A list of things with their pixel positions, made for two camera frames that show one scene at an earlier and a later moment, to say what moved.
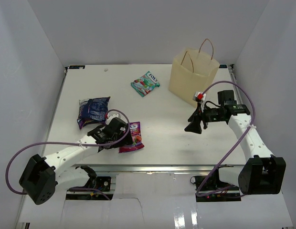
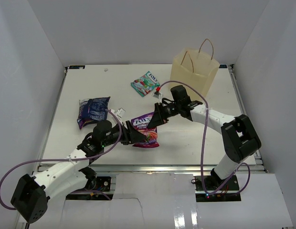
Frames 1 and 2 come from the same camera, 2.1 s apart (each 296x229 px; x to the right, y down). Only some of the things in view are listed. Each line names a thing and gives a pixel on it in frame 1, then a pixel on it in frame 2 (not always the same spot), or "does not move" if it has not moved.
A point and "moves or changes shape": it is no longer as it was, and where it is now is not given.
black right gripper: [195, 126] to [159, 116]
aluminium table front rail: [154, 169] does not move
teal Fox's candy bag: [144, 84] does not move
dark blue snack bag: [92, 109] does not move
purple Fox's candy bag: [135, 129] moves or changes shape
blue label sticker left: [76, 67] does not move
